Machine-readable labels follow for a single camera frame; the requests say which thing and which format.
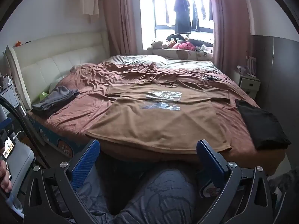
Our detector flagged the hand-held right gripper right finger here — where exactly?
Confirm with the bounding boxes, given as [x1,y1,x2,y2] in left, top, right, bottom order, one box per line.
[196,139,284,224]

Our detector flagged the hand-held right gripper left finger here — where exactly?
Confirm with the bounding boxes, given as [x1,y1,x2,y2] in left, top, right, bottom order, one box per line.
[23,139,112,224]

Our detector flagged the brown printed t-shirt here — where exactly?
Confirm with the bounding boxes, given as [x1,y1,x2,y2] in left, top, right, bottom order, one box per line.
[85,82,236,154]

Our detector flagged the folded black clothes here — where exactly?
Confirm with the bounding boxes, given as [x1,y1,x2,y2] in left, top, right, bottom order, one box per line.
[235,99,292,150]

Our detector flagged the folded grey clothes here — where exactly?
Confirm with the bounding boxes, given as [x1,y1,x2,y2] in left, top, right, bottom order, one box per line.
[31,85,80,118]

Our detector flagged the person's left hand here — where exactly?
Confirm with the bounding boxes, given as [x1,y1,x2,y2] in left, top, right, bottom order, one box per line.
[0,160,13,193]

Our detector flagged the grey chair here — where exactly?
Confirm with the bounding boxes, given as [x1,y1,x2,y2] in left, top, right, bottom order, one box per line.
[0,135,35,199]

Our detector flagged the reddish brown blanket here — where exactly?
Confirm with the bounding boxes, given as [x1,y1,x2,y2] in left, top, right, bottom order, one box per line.
[28,55,286,168]

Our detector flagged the cluttered side shelf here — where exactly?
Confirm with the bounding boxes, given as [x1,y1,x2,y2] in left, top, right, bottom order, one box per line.
[0,75,19,122]

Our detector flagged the grey printed pants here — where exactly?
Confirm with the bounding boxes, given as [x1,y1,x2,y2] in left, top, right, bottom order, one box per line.
[77,161,225,224]

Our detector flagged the white nightstand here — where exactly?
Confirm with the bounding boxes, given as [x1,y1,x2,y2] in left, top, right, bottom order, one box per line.
[238,73,261,94]

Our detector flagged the cream padded headboard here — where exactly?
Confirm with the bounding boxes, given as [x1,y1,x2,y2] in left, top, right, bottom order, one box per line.
[3,31,110,110]

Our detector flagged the pale bed sheet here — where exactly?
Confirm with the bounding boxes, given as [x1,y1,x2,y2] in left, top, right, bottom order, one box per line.
[164,59,214,69]

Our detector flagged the white stand with sticks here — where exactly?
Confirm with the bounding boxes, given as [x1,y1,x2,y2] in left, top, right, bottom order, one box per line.
[245,56,258,77]

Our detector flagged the pale grey pillow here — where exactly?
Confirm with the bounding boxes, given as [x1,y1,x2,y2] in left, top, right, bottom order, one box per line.
[103,55,167,66]

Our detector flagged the pile of plush toys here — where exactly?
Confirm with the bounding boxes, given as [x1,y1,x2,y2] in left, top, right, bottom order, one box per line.
[151,34,214,52]

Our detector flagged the pink curtain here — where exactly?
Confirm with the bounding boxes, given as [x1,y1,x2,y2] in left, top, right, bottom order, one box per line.
[207,0,256,80]
[98,0,144,56]

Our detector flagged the hanging dark pants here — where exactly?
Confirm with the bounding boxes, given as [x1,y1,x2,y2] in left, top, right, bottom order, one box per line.
[192,0,202,32]

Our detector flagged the hanging dark coat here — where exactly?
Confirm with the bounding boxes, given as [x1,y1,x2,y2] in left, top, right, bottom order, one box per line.
[174,0,192,35]

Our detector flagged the hanging beige cloth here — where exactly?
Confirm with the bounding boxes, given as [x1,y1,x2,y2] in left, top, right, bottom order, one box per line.
[79,0,100,24]

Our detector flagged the tangled black cord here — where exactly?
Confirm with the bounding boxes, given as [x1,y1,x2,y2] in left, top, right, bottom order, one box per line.
[203,76,226,82]

